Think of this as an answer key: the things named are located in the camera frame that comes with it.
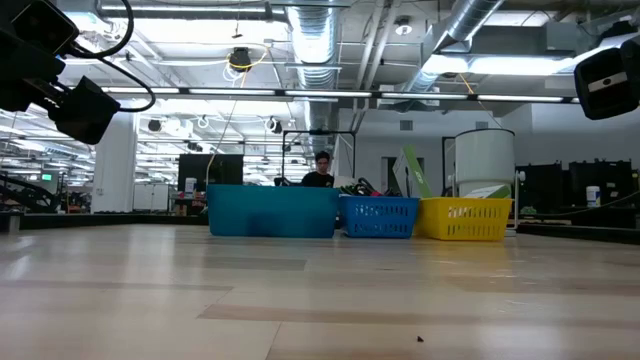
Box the person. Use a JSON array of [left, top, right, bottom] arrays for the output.
[[299, 150, 336, 189]]

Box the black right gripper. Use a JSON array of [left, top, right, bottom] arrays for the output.
[[573, 37, 640, 121]]

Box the small blue slotted basket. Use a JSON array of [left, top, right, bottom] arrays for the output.
[[337, 194, 421, 240]]

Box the large teal plastic bin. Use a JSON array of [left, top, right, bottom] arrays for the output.
[[205, 183, 342, 240]]

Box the overhead frame light bar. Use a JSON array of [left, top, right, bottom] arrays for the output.
[[99, 86, 581, 105]]

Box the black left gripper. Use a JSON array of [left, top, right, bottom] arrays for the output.
[[0, 0, 122, 146]]

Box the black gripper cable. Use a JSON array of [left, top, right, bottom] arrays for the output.
[[67, 0, 157, 114]]

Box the black cable with red strap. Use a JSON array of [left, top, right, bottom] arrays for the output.
[[339, 176, 389, 198]]

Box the silver ventilation duct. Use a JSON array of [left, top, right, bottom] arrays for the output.
[[402, 0, 507, 94], [285, 0, 345, 151]]

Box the black monitor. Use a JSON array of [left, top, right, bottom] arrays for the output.
[[176, 152, 246, 193]]

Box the small yellow slotted basket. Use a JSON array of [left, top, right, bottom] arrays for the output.
[[414, 196, 515, 243]]

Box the black overhead camera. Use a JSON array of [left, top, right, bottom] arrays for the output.
[[228, 46, 253, 74]]

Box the white cylindrical container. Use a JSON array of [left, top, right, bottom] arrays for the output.
[[453, 127, 527, 237]]

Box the black equipment cabinet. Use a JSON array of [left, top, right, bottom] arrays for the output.
[[514, 159, 638, 210]]

